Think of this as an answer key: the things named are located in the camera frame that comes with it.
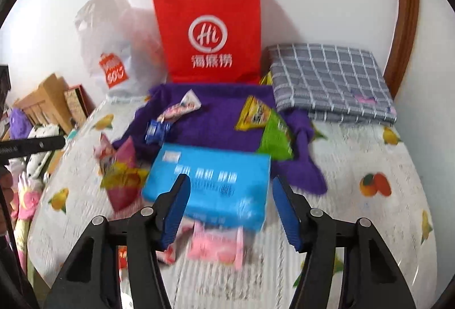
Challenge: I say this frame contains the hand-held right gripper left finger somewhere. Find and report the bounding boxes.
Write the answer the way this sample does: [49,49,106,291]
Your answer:
[43,174,191,309]

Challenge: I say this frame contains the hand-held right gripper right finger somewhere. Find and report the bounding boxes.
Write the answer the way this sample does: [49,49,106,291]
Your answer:
[272,175,420,309]

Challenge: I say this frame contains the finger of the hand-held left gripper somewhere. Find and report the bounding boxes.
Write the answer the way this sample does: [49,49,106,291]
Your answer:
[0,136,66,158]

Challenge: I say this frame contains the blue tissue pack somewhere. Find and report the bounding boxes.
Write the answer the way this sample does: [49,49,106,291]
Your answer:
[141,143,272,232]

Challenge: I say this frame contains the pale pink snack packet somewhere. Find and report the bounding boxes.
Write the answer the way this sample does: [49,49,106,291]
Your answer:
[188,222,246,270]

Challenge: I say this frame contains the yellow fruit picture packet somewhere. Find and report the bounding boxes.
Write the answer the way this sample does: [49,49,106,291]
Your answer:
[100,163,149,189]

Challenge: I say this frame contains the red white snack packet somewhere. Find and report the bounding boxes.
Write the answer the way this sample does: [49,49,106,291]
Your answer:
[93,133,118,167]

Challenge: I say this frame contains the green snack packet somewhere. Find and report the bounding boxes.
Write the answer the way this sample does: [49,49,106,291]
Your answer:
[256,110,295,161]

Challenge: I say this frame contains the small blue snack packet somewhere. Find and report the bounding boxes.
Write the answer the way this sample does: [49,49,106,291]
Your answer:
[144,119,171,144]

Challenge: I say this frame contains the yellow snack packet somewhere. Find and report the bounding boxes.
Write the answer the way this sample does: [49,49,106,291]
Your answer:
[235,96,272,132]

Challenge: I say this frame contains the white dotted cloth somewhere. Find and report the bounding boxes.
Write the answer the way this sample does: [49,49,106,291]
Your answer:
[9,124,59,182]

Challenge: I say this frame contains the purple fluffy cloth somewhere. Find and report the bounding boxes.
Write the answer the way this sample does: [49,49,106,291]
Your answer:
[9,108,34,139]

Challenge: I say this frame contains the wooden headboard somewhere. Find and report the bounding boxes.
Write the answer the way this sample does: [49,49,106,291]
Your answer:
[12,72,73,134]

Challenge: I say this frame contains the pink floral cloth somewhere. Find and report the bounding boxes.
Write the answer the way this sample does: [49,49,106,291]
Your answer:
[11,167,45,224]

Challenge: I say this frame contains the patterned brown box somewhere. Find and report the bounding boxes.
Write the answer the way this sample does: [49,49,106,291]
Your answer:
[64,83,96,128]

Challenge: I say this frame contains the purple towel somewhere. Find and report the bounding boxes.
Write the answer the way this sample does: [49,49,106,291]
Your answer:
[113,83,328,196]

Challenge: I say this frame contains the white plastic shopping bag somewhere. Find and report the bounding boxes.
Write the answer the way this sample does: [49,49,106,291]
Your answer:
[74,0,167,98]

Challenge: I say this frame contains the grey checked folded cloth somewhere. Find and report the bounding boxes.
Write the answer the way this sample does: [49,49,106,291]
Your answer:
[266,43,397,126]

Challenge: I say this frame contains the red paper bag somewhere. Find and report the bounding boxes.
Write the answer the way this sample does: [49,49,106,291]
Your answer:
[152,0,262,85]

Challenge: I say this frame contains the brown wooden door frame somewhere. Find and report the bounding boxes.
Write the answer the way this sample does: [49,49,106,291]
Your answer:
[384,0,420,98]

